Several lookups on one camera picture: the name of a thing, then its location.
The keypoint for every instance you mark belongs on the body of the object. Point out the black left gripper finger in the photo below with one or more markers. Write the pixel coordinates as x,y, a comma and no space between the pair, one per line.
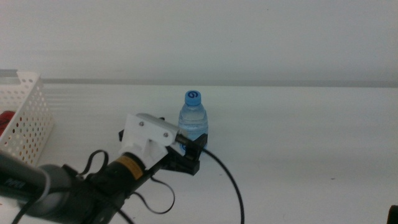
121,134
197,147

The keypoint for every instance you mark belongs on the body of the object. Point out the clear water bottle blue cap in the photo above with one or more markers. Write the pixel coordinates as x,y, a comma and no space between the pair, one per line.
192,115

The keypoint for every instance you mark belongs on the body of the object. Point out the red cola can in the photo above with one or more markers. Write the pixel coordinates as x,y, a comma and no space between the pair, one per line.
5,121

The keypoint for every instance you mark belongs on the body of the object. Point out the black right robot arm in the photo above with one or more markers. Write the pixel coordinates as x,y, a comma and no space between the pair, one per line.
393,216

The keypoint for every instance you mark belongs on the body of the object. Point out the white perforated plastic basket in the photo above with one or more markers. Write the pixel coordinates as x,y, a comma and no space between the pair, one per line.
28,130

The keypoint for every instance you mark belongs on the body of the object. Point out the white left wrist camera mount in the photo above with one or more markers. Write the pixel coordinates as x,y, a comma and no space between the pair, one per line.
146,137

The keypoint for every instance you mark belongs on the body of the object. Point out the grey metal rail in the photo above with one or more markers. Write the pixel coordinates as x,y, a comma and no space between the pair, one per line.
7,76

